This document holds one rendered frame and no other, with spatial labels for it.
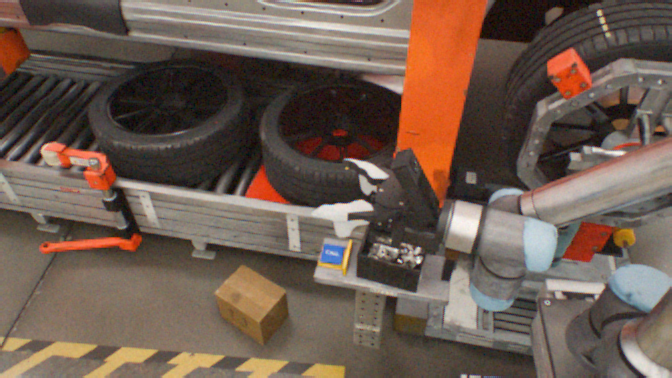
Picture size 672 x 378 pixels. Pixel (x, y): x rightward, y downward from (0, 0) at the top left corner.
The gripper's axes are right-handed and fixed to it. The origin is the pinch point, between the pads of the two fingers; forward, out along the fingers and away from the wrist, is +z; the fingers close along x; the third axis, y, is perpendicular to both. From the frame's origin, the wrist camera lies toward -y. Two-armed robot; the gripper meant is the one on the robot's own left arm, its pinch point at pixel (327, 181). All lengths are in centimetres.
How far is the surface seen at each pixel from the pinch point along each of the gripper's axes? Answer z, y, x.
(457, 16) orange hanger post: -10, -10, 57
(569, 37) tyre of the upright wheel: -38, 2, 89
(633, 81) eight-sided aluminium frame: -53, 4, 73
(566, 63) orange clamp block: -37, 2, 72
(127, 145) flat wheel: 107, 64, 71
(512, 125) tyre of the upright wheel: -30, 27, 81
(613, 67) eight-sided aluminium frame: -49, 3, 76
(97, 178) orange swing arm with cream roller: 107, 68, 53
